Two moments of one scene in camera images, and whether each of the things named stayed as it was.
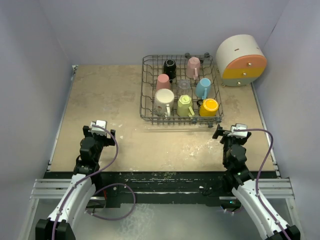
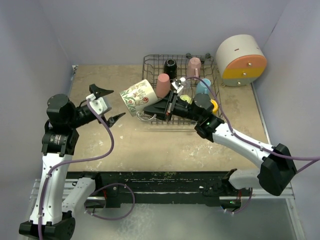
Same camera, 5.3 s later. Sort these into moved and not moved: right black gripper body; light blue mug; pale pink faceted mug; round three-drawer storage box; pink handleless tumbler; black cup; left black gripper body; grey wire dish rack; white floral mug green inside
Moved: right black gripper body; white floral mug green inside; left black gripper body
Not moved: black cup; round three-drawer storage box; grey wire dish rack; pink handleless tumbler; pale pink faceted mug; light blue mug
